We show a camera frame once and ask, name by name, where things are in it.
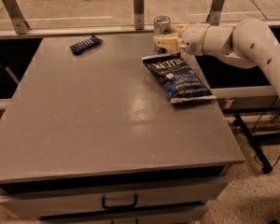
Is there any silver blue redbull can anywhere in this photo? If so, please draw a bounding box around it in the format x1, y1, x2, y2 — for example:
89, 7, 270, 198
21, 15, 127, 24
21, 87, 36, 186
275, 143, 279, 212
152, 15, 173, 54

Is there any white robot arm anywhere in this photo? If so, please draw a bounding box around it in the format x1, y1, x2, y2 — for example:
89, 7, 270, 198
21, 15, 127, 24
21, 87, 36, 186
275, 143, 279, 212
202, 19, 280, 99

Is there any blue Kettle chip bag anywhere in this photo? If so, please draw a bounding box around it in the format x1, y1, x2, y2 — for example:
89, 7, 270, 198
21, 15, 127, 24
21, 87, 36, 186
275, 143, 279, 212
142, 52, 216, 104

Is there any lower grey drawer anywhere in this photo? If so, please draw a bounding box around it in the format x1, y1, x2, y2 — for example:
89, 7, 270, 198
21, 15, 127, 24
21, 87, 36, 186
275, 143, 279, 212
38, 205, 207, 224

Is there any grey drawer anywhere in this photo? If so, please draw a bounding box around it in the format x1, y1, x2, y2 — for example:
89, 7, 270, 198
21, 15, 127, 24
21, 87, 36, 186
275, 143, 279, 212
0, 176, 228, 217
38, 205, 207, 224

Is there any black metal stand leg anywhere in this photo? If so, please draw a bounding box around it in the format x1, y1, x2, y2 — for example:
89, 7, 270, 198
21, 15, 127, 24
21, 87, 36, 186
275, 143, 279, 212
233, 113, 273, 174

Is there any upper grey drawer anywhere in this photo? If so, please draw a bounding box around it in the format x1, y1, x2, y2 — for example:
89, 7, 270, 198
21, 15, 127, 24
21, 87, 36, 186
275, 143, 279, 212
0, 176, 228, 217

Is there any black upper drawer handle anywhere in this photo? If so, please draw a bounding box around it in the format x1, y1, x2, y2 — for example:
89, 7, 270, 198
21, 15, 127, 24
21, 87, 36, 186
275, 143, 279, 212
101, 194, 138, 210

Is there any middle metal railing bracket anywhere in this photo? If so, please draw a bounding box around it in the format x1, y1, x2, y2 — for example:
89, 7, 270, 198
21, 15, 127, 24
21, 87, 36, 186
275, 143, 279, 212
133, 0, 145, 30

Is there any metal railing bracket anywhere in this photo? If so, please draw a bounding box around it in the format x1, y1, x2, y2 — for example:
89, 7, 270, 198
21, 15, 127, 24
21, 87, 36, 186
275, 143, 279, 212
206, 0, 225, 25
133, 0, 145, 30
2, 0, 30, 35

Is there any right metal railing bracket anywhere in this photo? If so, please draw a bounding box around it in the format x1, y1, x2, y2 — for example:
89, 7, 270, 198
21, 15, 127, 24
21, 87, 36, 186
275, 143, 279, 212
206, 0, 225, 25

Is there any left metal railing bracket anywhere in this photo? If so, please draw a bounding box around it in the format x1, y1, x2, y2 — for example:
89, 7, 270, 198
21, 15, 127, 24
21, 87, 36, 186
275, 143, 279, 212
2, 0, 30, 35

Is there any black floor cable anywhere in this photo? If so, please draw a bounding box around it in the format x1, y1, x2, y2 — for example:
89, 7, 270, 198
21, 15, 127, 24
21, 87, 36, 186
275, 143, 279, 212
254, 152, 280, 170

